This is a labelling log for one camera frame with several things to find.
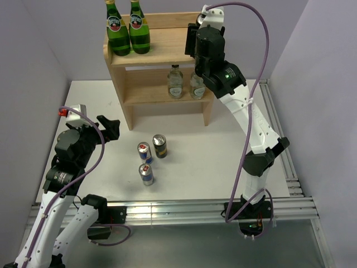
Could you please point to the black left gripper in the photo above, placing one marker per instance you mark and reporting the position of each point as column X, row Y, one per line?
column 111, row 132

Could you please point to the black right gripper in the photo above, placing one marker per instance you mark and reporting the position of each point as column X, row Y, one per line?
column 191, row 39

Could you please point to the blue silver energy can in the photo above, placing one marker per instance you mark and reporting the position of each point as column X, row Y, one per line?
column 144, row 151
column 146, row 174

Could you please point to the clear Chang soda bottle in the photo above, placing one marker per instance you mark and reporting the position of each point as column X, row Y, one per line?
column 197, row 87
column 175, row 82

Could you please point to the black yellow can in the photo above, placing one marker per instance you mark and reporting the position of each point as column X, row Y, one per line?
column 160, row 145
column 199, row 19

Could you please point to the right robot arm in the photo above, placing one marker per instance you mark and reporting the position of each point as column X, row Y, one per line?
column 263, row 145

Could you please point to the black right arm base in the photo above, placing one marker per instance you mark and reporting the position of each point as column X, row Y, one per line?
column 262, row 209

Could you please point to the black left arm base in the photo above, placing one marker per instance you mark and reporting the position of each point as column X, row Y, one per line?
column 112, row 215

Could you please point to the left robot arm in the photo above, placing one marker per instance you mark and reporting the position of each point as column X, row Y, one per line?
column 48, row 245

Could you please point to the wooden shelf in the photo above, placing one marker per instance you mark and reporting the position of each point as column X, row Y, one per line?
column 142, row 78

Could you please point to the right green Perrier bottle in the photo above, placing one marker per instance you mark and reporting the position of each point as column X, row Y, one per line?
column 138, row 29

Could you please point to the green perrier bottle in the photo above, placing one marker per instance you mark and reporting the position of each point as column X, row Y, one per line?
column 117, row 32
column 138, row 29

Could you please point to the left green Perrier bottle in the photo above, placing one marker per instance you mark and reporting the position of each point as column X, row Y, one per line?
column 117, row 32

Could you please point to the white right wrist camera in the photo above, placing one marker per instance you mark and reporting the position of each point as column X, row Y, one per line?
column 213, row 17

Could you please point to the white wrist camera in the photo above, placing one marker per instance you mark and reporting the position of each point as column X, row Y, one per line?
column 76, row 114
column 213, row 17

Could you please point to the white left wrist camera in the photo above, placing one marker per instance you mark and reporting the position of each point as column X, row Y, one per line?
column 76, row 114

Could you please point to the aluminium rail frame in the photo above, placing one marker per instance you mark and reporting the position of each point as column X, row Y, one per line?
column 188, row 200

